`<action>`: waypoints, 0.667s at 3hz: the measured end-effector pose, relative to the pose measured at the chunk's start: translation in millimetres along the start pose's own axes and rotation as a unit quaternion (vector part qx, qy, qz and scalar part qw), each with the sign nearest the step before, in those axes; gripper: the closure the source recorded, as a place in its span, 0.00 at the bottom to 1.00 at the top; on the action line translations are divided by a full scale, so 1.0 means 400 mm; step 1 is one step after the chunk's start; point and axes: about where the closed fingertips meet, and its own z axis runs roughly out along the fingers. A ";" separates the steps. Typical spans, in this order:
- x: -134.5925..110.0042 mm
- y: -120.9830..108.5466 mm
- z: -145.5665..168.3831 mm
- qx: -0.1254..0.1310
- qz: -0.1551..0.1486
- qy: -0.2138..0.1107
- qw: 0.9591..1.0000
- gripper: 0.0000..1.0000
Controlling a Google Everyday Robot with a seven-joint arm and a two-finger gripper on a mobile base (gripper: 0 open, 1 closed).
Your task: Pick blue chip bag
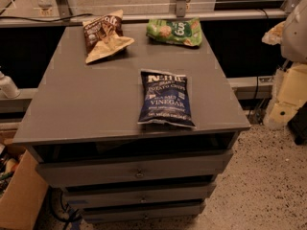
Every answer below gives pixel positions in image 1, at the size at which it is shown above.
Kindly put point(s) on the white cylinder post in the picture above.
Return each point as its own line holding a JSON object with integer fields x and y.
{"x": 8, "y": 87}

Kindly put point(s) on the green chip bag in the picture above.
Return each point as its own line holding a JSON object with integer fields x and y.
{"x": 187, "y": 33}

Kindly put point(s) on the top grey drawer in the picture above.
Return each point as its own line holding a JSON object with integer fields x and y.
{"x": 117, "y": 170}

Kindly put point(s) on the grey drawer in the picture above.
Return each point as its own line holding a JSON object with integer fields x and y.
{"x": 156, "y": 211}
{"x": 117, "y": 170}
{"x": 140, "y": 195}

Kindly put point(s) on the grey drawer cabinet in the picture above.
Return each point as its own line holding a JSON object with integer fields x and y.
{"x": 90, "y": 112}

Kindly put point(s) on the blue chip bag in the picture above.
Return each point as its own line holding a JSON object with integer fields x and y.
{"x": 166, "y": 99}

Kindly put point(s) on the metal frame rail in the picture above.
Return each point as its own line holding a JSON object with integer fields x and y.
{"x": 70, "y": 12}

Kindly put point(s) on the bottom grey drawer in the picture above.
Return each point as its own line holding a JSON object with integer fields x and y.
{"x": 156, "y": 211}

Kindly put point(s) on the brown chip bag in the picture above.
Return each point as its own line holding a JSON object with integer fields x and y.
{"x": 104, "y": 37}

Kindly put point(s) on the middle grey drawer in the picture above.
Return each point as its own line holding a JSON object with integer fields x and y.
{"x": 140, "y": 195}

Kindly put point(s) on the cardboard box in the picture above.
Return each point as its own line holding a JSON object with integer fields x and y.
{"x": 21, "y": 202}

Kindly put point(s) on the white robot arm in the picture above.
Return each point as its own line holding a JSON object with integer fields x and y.
{"x": 291, "y": 34}

